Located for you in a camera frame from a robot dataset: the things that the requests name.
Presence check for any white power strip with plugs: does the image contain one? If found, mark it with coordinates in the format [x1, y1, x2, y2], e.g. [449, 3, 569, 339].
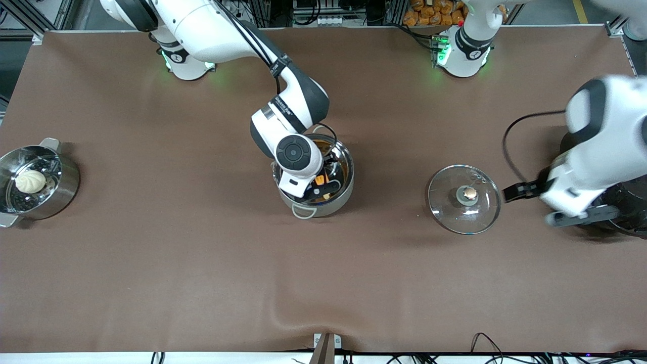
[222, 0, 253, 29]

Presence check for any white steamed bun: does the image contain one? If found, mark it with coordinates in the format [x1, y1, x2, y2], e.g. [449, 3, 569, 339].
[15, 169, 47, 194]

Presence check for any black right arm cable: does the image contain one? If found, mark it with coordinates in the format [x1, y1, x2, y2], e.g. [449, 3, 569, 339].
[212, 0, 338, 147]

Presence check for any stainless steel two-handled pot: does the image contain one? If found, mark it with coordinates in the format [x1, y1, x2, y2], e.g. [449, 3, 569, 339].
[272, 132, 355, 219]

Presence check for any stainless steel steamer pot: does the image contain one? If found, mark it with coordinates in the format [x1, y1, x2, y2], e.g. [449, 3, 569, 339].
[0, 138, 80, 228]

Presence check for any metal table clamp bracket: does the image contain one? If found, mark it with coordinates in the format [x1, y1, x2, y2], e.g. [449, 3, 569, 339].
[309, 332, 342, 364]

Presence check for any black rice cooker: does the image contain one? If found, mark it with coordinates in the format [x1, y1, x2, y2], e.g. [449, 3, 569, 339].
[536, 130, 647, 239]

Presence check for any brown table cloth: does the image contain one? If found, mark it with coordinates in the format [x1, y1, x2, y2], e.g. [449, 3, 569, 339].
[0, 25, 647, 354]

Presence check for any bag of orange fruit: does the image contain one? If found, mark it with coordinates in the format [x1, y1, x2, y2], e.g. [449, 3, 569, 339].
[403, 0, 467, 27]

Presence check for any glass pot lid with knob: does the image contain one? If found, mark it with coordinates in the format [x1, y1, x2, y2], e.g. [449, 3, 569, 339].
[428, 164, 502, 236]

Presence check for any black looped floor cable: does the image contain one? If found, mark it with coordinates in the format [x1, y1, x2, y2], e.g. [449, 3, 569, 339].
[470, 332, 509, 357]

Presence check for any white multi-socket strip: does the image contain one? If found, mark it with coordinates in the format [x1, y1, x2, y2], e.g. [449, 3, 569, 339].
[292, 15, 355, 28]

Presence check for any perforated steel steamer tray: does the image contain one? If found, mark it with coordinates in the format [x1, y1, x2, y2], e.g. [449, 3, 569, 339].
[0, 156, 63, 214]

